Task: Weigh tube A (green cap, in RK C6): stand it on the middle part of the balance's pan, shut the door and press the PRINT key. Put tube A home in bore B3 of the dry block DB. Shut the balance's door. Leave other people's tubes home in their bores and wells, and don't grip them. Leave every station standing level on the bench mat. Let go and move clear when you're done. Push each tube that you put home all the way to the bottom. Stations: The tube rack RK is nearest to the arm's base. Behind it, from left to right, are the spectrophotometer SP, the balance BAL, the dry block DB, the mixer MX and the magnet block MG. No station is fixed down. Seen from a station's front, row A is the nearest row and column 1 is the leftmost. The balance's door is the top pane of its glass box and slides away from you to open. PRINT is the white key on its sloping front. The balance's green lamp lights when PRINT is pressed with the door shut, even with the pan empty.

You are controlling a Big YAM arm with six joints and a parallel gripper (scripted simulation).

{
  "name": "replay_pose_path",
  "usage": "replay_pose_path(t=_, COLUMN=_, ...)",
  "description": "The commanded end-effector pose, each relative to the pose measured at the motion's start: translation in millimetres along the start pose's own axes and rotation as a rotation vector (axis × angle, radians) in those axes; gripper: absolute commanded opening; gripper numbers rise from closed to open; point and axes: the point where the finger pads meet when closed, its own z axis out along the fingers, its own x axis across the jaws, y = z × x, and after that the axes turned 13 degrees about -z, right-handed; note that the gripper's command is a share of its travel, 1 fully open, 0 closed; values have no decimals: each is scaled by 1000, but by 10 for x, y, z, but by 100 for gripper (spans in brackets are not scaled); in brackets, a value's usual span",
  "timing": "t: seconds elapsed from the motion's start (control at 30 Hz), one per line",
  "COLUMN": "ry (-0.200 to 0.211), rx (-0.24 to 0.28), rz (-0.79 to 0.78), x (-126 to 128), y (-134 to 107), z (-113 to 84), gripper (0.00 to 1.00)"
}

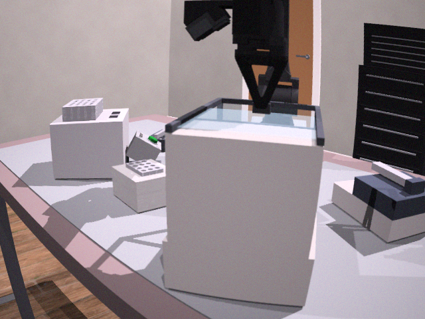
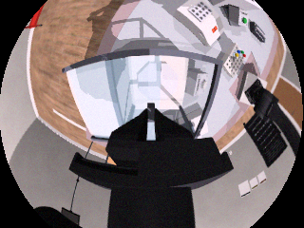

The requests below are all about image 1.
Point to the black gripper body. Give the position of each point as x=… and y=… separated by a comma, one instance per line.
x=271, y=27

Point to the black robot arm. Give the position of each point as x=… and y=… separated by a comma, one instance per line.
x=203, y=17

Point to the light grey bench mat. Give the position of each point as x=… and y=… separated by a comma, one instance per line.
x=356, y=273

